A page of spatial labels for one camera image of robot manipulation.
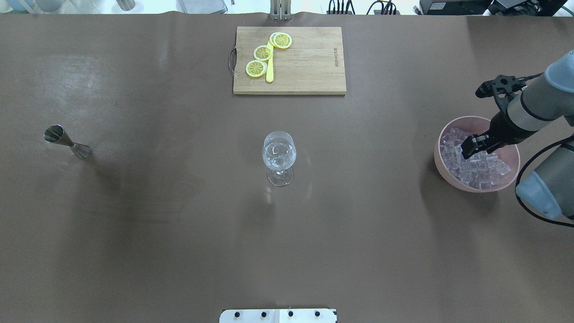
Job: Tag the lemon slice near handle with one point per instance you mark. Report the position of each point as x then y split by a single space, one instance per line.
256 68

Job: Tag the steel double jigger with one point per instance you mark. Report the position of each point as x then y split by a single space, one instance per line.
56 134

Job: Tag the pink plastic bowl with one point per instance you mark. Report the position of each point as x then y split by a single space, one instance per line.
476 125

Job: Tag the aluminium frame post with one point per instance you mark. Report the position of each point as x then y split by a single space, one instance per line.
280 10

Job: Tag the far lemon slice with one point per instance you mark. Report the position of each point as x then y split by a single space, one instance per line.
281 40

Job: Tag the middle lemon slice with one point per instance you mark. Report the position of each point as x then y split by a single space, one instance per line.
263 52

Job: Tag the pile of clear ice cubes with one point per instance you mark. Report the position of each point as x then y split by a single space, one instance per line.
481 171

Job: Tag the wooden cutting board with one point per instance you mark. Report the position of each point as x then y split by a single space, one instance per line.
313 64

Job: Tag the clear wine glass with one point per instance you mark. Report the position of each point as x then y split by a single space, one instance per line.
279 154

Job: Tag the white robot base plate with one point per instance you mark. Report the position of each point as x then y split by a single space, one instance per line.
293 315

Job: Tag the yellow plastic knife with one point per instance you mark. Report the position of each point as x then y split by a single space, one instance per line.
269 77

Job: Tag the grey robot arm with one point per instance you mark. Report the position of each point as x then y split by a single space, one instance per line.
544 185

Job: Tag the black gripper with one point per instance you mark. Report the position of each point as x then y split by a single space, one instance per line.
503 128

